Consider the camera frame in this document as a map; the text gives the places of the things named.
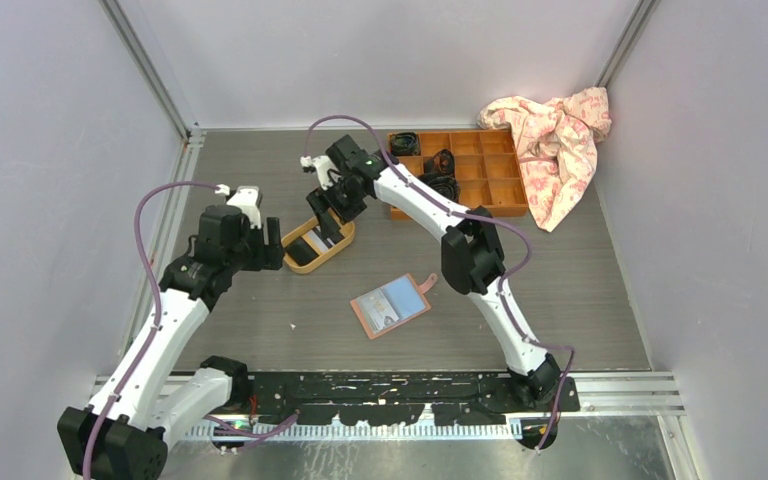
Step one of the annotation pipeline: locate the purple cable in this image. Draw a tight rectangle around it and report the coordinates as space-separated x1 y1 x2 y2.
304 115 577 452
82 182 299 480

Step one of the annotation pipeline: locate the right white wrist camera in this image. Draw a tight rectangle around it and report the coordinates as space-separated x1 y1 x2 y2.
300 155 342 190

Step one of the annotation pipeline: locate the silver striped credit card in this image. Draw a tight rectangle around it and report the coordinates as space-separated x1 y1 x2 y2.
303 227 333 255

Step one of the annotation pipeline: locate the pink floral crumpled cloth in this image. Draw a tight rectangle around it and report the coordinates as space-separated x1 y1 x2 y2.
477 87 612 233

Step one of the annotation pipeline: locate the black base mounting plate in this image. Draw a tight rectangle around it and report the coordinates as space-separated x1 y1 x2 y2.
214 371 580 427

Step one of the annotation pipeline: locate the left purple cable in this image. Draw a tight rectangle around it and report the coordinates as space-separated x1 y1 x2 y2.
82 182 299 480

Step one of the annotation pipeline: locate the rolled dark tie top-left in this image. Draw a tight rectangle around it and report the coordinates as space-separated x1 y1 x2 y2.
389 131 421 157

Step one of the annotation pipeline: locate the wooden compartment organizer box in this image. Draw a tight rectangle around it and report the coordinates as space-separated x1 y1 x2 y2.
397 130 528 217

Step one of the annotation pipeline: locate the rolled dark tie middle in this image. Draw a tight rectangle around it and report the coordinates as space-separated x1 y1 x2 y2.
423 149 456 176

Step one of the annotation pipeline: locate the yellow oval card tray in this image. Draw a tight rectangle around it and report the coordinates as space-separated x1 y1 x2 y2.
282 214 356 274

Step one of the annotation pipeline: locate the black card in tray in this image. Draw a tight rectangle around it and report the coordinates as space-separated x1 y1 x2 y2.
285 237 319 267

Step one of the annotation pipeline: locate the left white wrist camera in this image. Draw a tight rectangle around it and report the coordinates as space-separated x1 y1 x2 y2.
226 186 263 229

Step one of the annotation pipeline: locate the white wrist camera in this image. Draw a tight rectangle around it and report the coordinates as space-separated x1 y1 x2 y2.
226 186 263 229
300 155 342 190

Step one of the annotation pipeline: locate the rolled dark tie bottom-middle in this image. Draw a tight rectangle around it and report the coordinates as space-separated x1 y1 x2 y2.
419 173 461 203

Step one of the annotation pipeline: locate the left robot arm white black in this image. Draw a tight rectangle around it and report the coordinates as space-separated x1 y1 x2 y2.
57 205 284 479

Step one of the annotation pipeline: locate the aluminium frame rail front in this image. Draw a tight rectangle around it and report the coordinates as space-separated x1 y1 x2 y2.
79 368 685 448

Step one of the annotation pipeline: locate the brown leather card holder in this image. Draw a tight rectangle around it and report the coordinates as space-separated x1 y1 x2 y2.
350 273 438 339

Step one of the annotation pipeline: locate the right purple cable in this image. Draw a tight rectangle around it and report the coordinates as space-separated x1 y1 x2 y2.
304 115 577 452

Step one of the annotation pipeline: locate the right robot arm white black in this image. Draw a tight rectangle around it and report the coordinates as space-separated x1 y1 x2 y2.
300 135 563 411

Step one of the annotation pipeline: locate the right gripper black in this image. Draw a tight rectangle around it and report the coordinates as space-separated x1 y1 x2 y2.
306 176 367 241

